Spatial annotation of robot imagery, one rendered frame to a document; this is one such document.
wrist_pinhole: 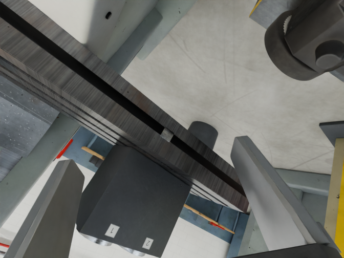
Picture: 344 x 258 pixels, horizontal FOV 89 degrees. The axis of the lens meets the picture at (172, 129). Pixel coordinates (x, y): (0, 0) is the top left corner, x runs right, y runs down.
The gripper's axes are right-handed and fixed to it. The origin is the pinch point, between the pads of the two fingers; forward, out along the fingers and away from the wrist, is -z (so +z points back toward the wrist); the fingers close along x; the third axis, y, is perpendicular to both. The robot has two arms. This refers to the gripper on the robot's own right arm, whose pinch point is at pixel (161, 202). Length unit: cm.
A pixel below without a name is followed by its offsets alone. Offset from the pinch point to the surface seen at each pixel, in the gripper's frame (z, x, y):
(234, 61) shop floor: -113, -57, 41
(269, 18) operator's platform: -57, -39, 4
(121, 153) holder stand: -23.8, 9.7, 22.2
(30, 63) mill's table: -22.6, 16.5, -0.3
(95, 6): -22.7, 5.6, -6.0
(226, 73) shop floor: -120, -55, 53
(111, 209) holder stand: -13.2, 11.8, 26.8
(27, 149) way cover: -42, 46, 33
